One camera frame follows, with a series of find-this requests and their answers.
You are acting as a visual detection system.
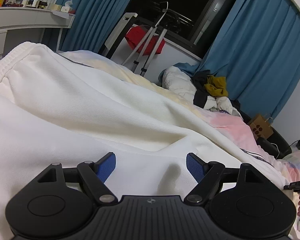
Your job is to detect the white sweatpants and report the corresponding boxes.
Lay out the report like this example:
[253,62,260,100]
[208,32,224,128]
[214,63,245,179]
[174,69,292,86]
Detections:
[0,42,287,239]

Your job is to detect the white clothes pile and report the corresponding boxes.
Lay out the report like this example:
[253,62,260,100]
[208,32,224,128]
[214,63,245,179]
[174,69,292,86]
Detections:
[162,66,242,117]

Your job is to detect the white folding chair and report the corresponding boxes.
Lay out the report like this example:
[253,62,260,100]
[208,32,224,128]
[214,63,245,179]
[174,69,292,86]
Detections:
[98,12,138,59]

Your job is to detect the pastel rainbow bed sheet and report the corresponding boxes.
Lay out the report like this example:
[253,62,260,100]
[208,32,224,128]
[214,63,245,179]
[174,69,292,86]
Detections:
[61,50,291,183]

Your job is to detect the pastel rainbow duvet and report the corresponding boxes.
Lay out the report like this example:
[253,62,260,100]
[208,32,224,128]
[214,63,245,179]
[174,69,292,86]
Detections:
[281,150,300,182]

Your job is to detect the black sofa chair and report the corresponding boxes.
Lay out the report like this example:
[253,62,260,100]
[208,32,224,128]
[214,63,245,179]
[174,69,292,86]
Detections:
[239,111,292,159]

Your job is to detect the brown paper bag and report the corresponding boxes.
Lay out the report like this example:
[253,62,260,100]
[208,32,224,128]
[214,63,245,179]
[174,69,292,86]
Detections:
[248,114,274,140]

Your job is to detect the mustard yellow garment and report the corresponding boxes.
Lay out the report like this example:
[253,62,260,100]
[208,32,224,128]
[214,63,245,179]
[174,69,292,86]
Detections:
[204,75,229,97]

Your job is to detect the black garment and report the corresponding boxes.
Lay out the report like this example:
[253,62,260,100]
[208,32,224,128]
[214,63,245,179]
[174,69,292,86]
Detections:
[191,70,217,110]

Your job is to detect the blue curtain right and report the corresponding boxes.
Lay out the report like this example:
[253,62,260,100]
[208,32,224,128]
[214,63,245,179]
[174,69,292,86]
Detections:
[173,0,300,120]

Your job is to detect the blue curtain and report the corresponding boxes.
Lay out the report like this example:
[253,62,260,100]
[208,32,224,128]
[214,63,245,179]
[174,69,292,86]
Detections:
[173,0,300,120]
[45,0,130,53]

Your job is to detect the red cloth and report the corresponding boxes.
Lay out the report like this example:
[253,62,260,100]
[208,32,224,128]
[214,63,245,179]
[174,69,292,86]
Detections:
[125,25,165,56]

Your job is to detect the metal drying rack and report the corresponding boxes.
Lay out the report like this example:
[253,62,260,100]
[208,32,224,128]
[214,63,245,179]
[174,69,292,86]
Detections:
[121,0,193,77]

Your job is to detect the dark window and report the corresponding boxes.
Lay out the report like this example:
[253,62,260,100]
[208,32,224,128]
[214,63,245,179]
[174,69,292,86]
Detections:
[125,0,236,58]

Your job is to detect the blue curtain left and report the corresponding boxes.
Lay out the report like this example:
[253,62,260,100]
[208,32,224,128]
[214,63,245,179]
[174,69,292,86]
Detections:
[45,0,130,53]

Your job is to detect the white desk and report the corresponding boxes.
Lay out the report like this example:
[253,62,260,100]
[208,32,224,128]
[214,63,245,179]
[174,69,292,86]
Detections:
[0,7,75,60]

